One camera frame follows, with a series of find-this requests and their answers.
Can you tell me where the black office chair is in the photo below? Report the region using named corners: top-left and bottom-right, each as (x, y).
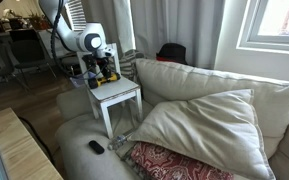
top-left (10, 29), bottom-right (57, 82)

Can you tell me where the clear plastic water bottle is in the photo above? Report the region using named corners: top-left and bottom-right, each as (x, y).
top-left (107, 131), bottom-right (133, 150)

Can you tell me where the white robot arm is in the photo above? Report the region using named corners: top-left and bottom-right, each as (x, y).
top-left (38, 0), bottom-right (116, 79)

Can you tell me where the red patterned cushion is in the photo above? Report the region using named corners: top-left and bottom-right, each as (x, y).
top-left (131, 142), bottom-right (234, 180)

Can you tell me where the black hat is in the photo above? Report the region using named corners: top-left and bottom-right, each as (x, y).
top-left (156, 43), bottom-right (187, 65)

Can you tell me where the grey curtain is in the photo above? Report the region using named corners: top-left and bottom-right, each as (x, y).
top-left (81, 0), bottom-right (225, 69)

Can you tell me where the window blind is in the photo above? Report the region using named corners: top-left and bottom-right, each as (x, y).
top-left (65, 0), bottom-right (86, 31)

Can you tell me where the small white wooden chair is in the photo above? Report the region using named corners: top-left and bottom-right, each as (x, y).
top-left (77, 52), bottom-right (143, 139)

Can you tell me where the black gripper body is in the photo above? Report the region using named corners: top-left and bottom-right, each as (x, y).
top-left (82, 54), bottom-right (109, 70)

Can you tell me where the beige sofa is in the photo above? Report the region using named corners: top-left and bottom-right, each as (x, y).
top-left (56, 59), bottom-right (289, 180)

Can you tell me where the black remote control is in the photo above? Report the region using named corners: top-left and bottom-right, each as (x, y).
top-left (89, 140), bottom-right (105, 154)

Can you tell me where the grey white patterned blanket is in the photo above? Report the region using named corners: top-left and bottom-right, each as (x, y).
top-left (119, 49), bottom-right (145, 81)

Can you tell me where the light wooden table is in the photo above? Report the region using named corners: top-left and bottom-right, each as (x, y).
top-left (0, 108), bottom-right (64, 180)

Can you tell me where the potted plant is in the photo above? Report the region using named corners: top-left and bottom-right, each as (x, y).
top-left (29, 13), bottom-right (50, 30)

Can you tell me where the white window frame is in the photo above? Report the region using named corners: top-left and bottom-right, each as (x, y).
top-left (237, 0), bottom-right (289, 54)

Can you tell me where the large beige pillow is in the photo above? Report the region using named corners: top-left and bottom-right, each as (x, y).
top-left (129, 89), bottom-right (275, 180)

